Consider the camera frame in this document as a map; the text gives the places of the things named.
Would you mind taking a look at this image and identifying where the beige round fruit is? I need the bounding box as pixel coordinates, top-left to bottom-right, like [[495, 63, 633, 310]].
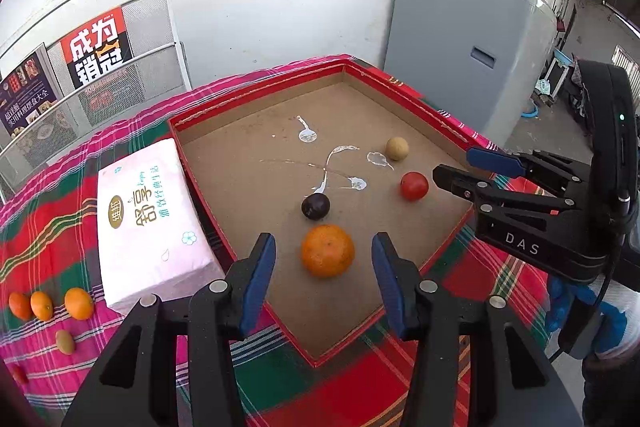
[[385, 136, 410, 161]]

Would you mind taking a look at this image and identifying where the dark purple cookbook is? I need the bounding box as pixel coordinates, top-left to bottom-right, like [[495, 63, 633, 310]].
[[1, 52, 58, 139]]

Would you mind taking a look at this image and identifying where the white metal mesh rack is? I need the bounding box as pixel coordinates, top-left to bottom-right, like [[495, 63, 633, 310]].
[[1, 0, 192, 202]]

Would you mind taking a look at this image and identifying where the large orange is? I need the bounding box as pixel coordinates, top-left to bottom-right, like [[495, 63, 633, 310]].
[[300, 225, 355, 279]]

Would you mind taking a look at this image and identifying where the white pink tissue pack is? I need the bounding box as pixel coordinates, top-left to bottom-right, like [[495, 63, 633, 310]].
[[98, 139, 224, 315]]

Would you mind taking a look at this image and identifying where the small orange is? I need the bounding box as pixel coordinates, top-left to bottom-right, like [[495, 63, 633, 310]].
[[64, 287, 94, 321], [8, 291, 32, 321], [29, 291, 54, 322]]

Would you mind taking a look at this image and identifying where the grey cabinet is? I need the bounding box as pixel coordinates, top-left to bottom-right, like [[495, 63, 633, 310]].
[[384, 0, 555, 146]]

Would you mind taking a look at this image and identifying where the plaid tablecloth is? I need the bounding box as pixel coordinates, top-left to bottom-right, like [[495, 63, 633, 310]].
[[1, 55, 549, 426]]

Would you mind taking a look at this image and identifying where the small orange right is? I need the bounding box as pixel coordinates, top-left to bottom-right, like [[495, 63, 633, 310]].
[[64, 287, 94, 321]]

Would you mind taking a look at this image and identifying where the red cardboard tray box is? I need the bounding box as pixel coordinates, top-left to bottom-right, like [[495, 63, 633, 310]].
[[169, 57, 488, 366]]

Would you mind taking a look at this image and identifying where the blue gloved right hand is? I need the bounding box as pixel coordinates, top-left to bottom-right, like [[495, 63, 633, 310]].
[[544, 275, 639, 360]]

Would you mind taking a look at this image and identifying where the small orange middle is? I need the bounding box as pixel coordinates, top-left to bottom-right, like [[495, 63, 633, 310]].
[[29, 291, 54, 322]]

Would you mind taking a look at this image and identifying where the red black book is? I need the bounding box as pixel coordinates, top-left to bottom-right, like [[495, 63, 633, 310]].
[[60, 6, 132, 88]]

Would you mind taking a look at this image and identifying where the dark purple plum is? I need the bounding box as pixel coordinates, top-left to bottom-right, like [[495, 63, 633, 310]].
[[300, 193, 331, 221]]

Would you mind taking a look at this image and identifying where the small orange left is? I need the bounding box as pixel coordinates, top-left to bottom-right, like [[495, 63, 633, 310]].
[[8, 291, 32, 321]]

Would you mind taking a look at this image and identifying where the red tomato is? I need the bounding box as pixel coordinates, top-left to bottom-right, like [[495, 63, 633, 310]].
[[399, 171, 430, 202]]

